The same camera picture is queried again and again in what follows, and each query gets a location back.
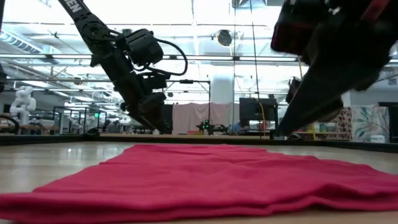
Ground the black ceiling cable reel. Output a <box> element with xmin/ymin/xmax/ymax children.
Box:
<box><xmin>216</xmin><ymin>29</ymin><xmax>233</xmax><ymax>47</ymax></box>

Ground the red cloth napkin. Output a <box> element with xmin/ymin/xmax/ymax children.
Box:
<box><xmin>0</xmin><ymin>143</ymin><xmax>398</xmax><ymax>224</ymax></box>

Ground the pink hanging cloth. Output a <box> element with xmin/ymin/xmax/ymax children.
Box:
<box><xmin>172</xmin><ymin>101</ymin><xmax>241</xmax><ymax>135</ymax></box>

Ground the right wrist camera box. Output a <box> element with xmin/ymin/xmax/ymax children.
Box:
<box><xmin>270</xmin><ymin>9</ymin><xmax>315</xmax><ymax>58</ymax></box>

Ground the black rig frame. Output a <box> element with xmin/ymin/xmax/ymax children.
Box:
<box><xmin>166</xmin><ymin>79</ymin><xmax>212</xmax><ymax>134</ymax></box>

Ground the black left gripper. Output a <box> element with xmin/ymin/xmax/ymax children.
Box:
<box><xmin>120</xmin><ymin>91</ymin><xmax>168</xmax><ymax>133</ymax></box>

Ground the dark cabinet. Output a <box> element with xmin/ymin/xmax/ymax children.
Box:
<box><xmin>377</xmin><ymin>101</ymin><xmax>398</xmax><ymax>144</ymax></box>

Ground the person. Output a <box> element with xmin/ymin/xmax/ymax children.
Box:
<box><xmin>228</xmin><ymin>119</ymin><xmax>251</xmax><ymax>135</ymax></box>

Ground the black stand frame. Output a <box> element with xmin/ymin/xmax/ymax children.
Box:
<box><xmin>52</xmin><ymin>105</ymin><xmax>108</xmax><ymax>135</ymax></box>

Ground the white robot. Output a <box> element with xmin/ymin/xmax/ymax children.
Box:
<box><xmin>9</xmin><ymin>85</ymin><xmax>37</xmax><ymax>126</ymax></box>

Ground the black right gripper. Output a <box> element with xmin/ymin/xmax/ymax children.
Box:
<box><xmin>276</xmin><ymin>0</ymin><xmax>398</xmax><ymax>138</ymax></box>

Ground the black monitor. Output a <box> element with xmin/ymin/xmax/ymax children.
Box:
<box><xmin>238</xmin><ymin>97</ymin><xmax>279</xmax><ymax>123</ymax></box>

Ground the brown floral fabric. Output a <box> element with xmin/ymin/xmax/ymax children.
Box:
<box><xmin>329</xmin><ymin>107</ymin><xmax>353</xmax><ymax>141</ymax></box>

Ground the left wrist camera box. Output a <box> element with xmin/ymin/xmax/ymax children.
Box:
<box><xmin>141</xmin><ymin>70</ymin><xmax>171</xmax><ymax>91</ymax></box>

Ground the black curved hose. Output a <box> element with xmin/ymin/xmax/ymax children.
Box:
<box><xmin>0</xmin><ymin>114</ymin><xmax>20</xmax><ymax>135</ymax></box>

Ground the black device green light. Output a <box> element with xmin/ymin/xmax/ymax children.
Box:
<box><xmin>195</xmin><ymin>119</ymin><xmax>229</xmax><ymax>135</ymax></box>

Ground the shelf with coloured containers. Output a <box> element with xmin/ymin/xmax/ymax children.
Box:
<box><xmin>294</xmin><ymin>123</ymin><xmax>332</xmax><ymax>136</ymax></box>

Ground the black panel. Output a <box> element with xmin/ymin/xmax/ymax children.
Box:
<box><xmin>161</xmin><ymin>104</ymin><xmax>174</xmax><ymax>134</ymax></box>

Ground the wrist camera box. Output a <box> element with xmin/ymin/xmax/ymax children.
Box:
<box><xmin>141</xmin><ymin>70</ymin><xmax>171</xmax><ymax>91</ymax></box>
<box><xmin>270</xmin><ymin>9</ymin><xmax>315</xmax><ymax>58</ymax></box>

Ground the green leaf print fabric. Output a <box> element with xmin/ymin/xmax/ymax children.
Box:
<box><xmin>351</xmin><ymin>104</ymin><xmax>390</xmax><ymax>143</ymax></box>

